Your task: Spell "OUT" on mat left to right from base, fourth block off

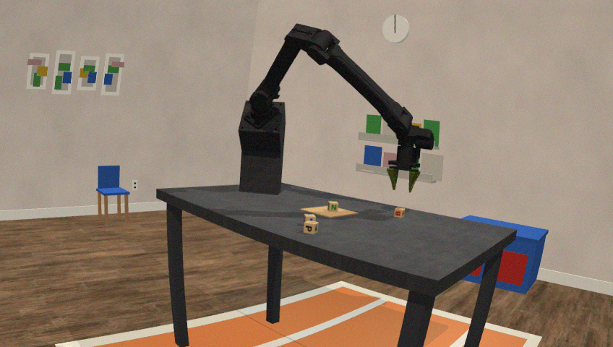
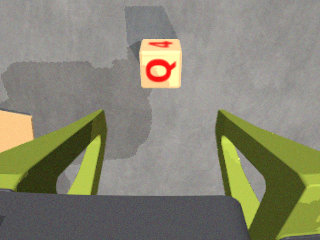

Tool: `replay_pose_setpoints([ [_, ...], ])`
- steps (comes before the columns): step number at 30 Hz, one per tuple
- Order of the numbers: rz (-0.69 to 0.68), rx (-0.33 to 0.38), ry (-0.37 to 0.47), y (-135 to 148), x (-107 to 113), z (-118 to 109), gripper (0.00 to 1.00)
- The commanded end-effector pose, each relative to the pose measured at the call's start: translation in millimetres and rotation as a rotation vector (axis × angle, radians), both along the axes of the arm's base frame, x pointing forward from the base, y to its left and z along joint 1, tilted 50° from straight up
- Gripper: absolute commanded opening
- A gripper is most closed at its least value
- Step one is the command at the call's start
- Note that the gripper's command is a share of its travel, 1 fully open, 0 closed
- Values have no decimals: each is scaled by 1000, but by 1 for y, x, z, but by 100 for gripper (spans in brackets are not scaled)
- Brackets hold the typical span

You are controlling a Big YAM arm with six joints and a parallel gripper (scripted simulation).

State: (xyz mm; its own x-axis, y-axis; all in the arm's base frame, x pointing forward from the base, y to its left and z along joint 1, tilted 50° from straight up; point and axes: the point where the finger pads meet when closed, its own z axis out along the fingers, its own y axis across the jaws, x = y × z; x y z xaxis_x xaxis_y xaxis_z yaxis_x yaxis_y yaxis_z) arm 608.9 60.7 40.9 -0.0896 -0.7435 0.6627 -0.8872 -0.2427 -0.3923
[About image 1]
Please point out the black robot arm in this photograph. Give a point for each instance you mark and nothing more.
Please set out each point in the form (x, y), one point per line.
(315, 43)

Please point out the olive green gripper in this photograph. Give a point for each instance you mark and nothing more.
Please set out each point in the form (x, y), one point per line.
(404, 162)

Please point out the tan flat mat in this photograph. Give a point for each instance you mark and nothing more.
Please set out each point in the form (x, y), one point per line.
(323, 211)

